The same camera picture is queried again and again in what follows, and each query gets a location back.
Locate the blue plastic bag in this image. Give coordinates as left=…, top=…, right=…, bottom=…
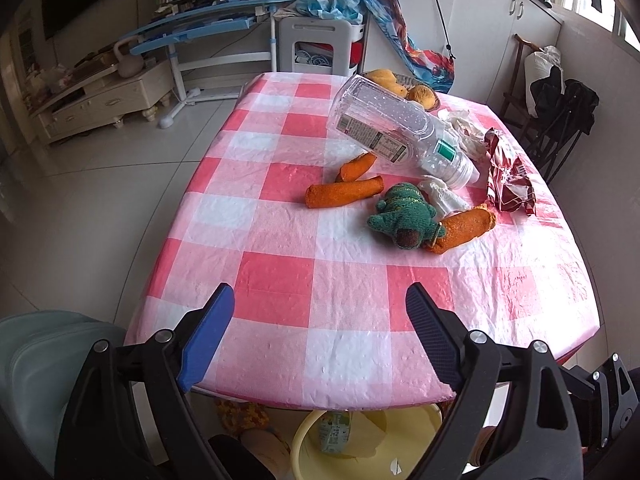
left=295, top=0, right=366, bottom=26

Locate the small orange knitted piece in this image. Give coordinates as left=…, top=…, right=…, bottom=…
left=334, top=152, right=378, bottom=184

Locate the thick orange knitted piece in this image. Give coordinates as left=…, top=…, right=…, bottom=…
left=427, top=206, right=497, bottom=256

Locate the yellow floral cloth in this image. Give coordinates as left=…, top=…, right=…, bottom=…
left=215, top=400, right=273, bottom=433

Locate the red snack wrapper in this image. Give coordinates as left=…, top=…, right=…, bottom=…
left=482, top=127, right=538, bottom=217

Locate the crumpled white tissue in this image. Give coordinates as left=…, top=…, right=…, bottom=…
left=440, top=109, right=493, bottom=161

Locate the pink checked tablecloth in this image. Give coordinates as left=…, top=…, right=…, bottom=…
left=122, top=71, right=601, bottom=408

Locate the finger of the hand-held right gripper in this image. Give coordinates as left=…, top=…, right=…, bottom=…
left=557, top=352, right=640, bottom=453

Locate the yellow mango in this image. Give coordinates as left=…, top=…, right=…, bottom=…
left=367, top=69, right=408, bottom=97
left=407, top=85, right=440, bottom=111

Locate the yellow plastic basin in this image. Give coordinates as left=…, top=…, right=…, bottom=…
left=291, top=402, right=446, bottom=480

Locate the black folding chair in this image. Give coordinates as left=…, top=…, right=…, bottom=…
left=525, top=67, right=600, bottom=186

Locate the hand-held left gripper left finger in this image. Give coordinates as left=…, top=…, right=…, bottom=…
left=55, top=282, right=236, bottom=480

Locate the blue study desk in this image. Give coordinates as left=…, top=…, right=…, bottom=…
left=129, top=0, right=301, bottom=131

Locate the colourful printed bag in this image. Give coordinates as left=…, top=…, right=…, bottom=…
left=362, top=0, right=456, bottom=95

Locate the white cabinet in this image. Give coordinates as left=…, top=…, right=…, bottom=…
left=365, top=0, right=563, bottom=116

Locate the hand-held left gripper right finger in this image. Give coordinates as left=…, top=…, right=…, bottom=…
left=405, top=282, right=586, bottom=480

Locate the white plastic stool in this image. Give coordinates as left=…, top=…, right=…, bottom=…
left=277, top=16, right=363, bottom=78

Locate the black hanging cord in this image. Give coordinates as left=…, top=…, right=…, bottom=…
left=422, top=0, right=458, bottom=66

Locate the long orange knitted piece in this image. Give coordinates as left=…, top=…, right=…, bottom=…
left=305, top=175, right=385, bottom=209

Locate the grey fruit basket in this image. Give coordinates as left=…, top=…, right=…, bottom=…
left=362, top=69, right=441, bottom=111

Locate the green knitted toy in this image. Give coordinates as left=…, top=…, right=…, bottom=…
left=367, top=183, right=448, bottom=251

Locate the small white tissue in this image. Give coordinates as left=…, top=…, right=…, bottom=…
left=417, top=175, right=471, bottom=216

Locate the clear plastic bottle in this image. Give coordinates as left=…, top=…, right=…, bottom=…
left=327, top=75, right=481, bottom=191

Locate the white sack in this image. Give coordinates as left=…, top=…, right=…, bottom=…
left=522, top=45, right=566, bottom=116

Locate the wooden chair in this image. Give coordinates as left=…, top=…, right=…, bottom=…
left=500, top=34, right=543, bottom=126

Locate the cream television cabinet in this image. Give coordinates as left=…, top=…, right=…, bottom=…
left=30, top=57, right=176, bottom=146

